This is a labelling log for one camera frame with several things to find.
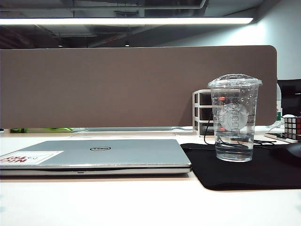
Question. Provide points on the clear plastic cup with lid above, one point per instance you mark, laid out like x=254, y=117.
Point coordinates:
x=235, y=117

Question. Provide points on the silver closed laptop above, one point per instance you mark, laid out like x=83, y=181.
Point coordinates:
x=105, y=155

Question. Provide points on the brown desk divider panel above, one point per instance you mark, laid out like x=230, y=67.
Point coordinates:
x=117, y=87

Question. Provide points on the white drawer organizer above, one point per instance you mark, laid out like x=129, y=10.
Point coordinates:
x=202, y=113

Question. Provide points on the bright green object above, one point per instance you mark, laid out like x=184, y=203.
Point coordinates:
x=61, y=129

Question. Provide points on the ceiling light strip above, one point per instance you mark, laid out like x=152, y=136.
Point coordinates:
x=117, y=21

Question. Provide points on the black mouse pad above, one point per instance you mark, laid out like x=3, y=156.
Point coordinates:
x=235, y=174

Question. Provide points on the flat book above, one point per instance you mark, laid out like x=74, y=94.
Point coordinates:
x=274, y=136

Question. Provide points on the white bottle with green label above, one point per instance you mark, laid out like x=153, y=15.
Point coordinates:
x=279, y=101

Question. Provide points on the dark green object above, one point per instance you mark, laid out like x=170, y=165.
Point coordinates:
x=16, y=130

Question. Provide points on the small white object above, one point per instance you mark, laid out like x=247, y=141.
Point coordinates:
x=288, y=116

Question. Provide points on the black monitor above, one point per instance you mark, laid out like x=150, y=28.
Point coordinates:
x=291, y=99

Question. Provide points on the Rubik's cube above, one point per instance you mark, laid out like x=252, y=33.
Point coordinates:
x=292, y=127

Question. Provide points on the black computer mouse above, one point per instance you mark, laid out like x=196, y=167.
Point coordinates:
x=291, y=153

